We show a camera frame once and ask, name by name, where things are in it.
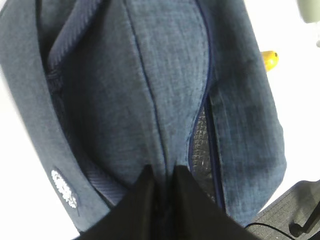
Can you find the yellow pear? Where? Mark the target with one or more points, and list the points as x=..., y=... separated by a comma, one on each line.
x=270, y=59

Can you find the dark blue fabric lunch bag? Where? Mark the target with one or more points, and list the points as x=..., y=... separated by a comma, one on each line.
x=108, y=87

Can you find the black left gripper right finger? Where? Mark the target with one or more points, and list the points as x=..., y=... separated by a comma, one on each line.
x=196, y=216

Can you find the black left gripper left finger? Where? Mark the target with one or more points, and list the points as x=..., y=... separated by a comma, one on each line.
x=132, y=218

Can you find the glass container with green lid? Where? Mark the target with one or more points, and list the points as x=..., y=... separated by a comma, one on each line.
x=310, y=13

